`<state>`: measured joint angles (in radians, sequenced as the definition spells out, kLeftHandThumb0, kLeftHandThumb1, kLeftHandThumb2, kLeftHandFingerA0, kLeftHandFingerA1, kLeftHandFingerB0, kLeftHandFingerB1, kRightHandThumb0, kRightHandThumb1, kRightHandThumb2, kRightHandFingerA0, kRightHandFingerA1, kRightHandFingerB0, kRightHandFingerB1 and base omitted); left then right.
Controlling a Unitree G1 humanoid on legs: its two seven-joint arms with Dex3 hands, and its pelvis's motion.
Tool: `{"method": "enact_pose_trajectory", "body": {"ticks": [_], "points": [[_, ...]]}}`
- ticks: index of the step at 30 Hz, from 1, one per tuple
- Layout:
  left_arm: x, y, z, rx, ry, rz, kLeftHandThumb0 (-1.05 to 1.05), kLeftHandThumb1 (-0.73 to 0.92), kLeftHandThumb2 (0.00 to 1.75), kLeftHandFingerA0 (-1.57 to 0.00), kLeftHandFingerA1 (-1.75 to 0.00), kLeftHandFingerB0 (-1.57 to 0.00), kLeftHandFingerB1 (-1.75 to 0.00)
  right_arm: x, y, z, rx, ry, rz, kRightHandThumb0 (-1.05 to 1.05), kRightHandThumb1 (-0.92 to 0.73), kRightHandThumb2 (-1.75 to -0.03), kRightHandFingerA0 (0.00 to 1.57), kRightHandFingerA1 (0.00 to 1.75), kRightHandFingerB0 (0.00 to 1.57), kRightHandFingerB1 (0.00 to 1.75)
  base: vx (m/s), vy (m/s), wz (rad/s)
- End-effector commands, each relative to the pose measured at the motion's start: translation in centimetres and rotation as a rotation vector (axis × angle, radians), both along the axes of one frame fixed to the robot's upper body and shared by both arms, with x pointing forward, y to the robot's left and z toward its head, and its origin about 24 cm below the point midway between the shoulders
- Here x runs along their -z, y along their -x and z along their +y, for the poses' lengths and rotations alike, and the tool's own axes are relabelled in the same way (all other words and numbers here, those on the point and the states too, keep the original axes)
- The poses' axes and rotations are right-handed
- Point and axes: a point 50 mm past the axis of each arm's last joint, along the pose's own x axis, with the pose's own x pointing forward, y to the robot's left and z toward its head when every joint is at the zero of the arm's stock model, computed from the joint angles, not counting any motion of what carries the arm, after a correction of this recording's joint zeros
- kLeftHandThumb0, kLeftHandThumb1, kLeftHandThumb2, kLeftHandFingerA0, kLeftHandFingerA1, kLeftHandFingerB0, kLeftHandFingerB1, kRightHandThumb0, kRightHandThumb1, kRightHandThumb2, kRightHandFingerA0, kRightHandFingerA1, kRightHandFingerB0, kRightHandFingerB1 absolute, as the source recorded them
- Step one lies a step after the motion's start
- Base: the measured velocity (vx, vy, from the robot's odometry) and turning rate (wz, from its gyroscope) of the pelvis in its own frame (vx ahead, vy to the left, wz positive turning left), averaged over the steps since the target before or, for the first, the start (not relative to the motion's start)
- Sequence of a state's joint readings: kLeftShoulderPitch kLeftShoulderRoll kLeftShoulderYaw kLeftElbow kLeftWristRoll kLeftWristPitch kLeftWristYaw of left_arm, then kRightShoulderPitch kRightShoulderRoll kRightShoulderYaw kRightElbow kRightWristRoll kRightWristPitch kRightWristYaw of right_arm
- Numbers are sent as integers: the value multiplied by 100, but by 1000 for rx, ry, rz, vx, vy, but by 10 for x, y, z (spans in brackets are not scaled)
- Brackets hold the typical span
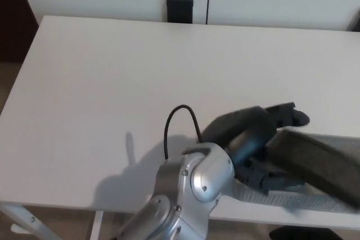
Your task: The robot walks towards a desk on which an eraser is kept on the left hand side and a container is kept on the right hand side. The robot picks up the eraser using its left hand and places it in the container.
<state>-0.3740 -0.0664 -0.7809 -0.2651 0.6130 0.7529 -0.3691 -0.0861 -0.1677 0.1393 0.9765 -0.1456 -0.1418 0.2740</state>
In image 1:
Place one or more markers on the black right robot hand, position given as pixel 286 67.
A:
pixel 306 234

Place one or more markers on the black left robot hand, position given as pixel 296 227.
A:
pixel 239 127

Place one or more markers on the dark grey board eraser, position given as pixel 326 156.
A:
pixel 315 164

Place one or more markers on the grey mesh tray container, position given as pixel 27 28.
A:
pixel 281 200

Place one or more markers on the dark brown wooden panel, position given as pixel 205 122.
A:
pixel 14 12

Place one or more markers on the white metal desk leg frame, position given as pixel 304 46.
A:
pixel 28 220

